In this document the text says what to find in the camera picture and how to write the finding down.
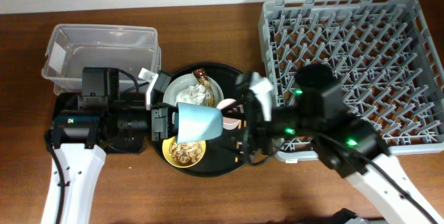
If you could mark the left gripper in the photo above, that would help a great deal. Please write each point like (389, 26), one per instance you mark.
(164, 126)

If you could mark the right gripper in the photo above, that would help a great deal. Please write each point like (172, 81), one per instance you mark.
(263, 126)

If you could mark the pink cup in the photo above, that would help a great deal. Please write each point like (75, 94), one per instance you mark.
(230, 123)

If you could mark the blue cup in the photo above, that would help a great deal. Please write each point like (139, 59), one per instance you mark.
(198, 123)

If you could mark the food scraps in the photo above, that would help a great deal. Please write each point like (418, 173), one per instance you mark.
(187, 153)

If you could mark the yellow bowl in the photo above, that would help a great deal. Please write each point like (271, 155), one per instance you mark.
(165, 150)

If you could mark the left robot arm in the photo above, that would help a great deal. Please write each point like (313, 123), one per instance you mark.
(75, 170)

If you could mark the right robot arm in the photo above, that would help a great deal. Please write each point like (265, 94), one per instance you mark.
(342, 141)

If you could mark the grey dishwasher rack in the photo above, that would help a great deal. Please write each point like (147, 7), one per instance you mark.
(382, 53)

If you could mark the grey plate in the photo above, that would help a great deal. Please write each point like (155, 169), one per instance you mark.
(182, 83)

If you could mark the round black serving tray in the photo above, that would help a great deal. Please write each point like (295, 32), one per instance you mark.
(218, 158)

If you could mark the crumpled white tissue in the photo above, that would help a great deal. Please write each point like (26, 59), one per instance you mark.
(194, 94)

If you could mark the brown snack wrapper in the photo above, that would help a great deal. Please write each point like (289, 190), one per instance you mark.
(202, 78)

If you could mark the black rectangular tray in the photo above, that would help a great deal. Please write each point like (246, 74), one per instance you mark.
(114, 123)

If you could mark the clear plastic bin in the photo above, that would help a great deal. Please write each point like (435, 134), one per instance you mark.
(72, 47)

